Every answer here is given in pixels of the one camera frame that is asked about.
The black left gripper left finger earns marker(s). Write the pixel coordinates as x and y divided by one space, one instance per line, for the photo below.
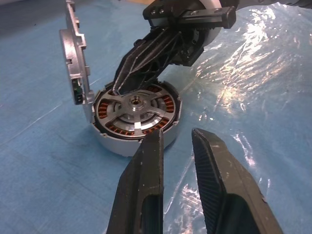
141 185

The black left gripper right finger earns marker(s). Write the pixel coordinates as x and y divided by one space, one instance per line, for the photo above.
229 190

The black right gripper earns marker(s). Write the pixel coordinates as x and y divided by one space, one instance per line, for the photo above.
190 17

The silver motor housing with stator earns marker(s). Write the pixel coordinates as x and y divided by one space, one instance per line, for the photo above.
117 143

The silver motor end cover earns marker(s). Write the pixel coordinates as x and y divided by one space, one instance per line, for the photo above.
73 48

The clear plastic film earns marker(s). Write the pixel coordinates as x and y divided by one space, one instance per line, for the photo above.
243 85

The blue table cover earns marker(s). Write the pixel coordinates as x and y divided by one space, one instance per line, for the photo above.
36 170

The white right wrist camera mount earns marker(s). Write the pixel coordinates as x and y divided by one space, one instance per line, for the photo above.
209 36

